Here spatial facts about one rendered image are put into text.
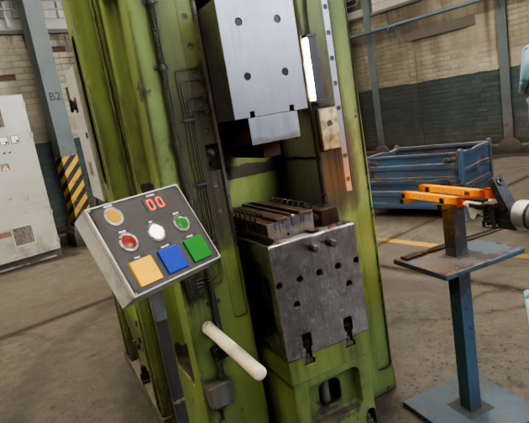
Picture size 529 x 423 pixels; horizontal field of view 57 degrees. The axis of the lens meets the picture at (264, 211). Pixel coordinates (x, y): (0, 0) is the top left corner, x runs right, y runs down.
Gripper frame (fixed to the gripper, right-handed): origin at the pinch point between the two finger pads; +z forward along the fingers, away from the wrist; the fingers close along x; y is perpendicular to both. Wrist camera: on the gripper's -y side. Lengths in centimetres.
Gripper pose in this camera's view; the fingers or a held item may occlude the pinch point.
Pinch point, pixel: (468, 201)
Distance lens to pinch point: 182.5
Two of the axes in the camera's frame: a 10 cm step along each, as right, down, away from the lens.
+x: 9.0, -2.2, 3.7
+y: 1.6, 9.7, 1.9
